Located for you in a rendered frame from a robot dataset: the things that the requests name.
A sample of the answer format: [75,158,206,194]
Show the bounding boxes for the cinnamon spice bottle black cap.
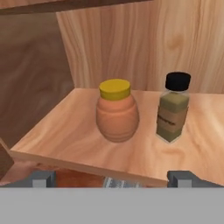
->
[156,72,193,144]

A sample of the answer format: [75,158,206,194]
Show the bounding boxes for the grey striped object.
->
[103,176,143,188]

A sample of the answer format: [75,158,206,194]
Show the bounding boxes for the orange honey bottle yellow lid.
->
[95,78,140,144]

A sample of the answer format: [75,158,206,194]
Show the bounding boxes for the light wooden cabinet shelf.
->
[9,87,224,188]

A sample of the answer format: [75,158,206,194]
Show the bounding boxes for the dark wooden cabinet door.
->
[0,11,76,151]

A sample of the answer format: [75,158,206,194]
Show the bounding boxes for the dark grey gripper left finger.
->
[3,170,57,188]

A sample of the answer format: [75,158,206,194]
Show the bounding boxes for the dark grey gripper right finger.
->
[166,170,223,188]

